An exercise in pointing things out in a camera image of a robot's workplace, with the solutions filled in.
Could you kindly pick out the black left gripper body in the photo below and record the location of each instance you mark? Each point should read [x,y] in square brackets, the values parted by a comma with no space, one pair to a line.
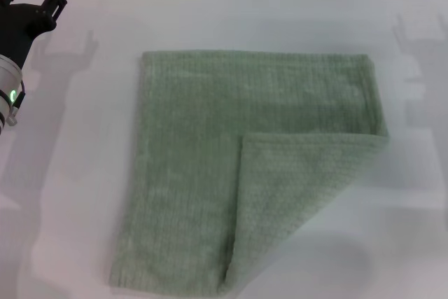
[21,22]

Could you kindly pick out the green terry towel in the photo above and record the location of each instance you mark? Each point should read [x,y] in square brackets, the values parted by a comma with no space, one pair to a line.
[192,138]

